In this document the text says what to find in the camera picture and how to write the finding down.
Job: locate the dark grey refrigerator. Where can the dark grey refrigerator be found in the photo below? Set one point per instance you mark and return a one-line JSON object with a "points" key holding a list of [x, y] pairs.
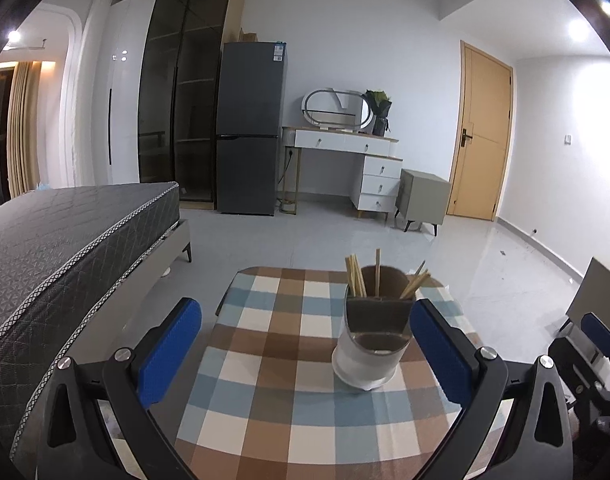
{"points": [[250, 110]]}

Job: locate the oval vanity mirror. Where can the oval vanity mirror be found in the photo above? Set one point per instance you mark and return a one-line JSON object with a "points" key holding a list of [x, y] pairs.
{"points": [[357, 110]]}

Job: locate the glossy white wardrobe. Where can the glossy white wardrobe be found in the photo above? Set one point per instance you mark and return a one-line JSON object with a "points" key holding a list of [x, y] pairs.
{"points": [[125, 110]]}

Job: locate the white dressing table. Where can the white dressing table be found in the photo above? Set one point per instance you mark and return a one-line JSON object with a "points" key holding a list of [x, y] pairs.
{"points": [[335, 140]]}

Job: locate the beige curtain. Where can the beige curtain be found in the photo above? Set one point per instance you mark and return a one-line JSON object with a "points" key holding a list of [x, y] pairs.
{"points": [[25, 135]]}

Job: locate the plaid tablecloth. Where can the plaid tablecloth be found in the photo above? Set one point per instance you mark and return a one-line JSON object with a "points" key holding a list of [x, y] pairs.
{"points": [[285, 335]]}

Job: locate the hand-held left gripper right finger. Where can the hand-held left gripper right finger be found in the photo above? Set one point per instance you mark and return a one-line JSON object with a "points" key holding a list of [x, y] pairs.
{"points": [[442, 355]]}

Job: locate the yellow wooden door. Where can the yellow wooden door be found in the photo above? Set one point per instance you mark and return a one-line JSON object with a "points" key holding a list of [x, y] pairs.
{"points": [[480, 110]]}

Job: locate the cardboard box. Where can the cardboard box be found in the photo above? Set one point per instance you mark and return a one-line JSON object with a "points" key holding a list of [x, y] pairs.
{"points": [[248, 35]]}

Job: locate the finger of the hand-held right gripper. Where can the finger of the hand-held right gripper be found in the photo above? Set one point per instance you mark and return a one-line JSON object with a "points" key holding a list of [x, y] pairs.
{"points": [[602, 332], [570, 360]]}

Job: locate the pile of wooden chopsticks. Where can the pile of wooden chopsticks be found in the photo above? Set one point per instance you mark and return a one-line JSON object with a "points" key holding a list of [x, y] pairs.
{"points": [[357, 277]]}

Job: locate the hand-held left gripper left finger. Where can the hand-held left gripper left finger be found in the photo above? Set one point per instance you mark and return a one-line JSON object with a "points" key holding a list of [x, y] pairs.
{"points": [[170, 350]]}

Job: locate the grey nightstand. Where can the grey nightstand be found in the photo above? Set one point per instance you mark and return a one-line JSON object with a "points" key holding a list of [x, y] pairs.
{"points": [[425, 200], [602, 285]]}

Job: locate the grey quilted mattress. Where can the grey quilted mattress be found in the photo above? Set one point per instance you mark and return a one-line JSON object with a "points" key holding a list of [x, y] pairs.
{"points": [[60, 240]]}

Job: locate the light blue cloth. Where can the light blue cloth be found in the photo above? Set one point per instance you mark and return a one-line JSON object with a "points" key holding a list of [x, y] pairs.
{"points": [[42, 187]]}

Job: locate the grey and white utensil holder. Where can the grey and white utensil holder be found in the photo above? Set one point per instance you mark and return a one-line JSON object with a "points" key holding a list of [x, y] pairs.
{"points": [[365, 360]]}

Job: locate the round ceiling spotlight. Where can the round ceiling spotlight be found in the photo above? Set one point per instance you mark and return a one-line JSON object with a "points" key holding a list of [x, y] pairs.
{"points": [[14, 35], [607, 7]]}

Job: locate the dark glass wardrobe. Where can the dark glass wardrobe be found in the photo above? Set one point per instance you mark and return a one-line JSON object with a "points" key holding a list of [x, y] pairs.
{"points": [[185, 85]]}

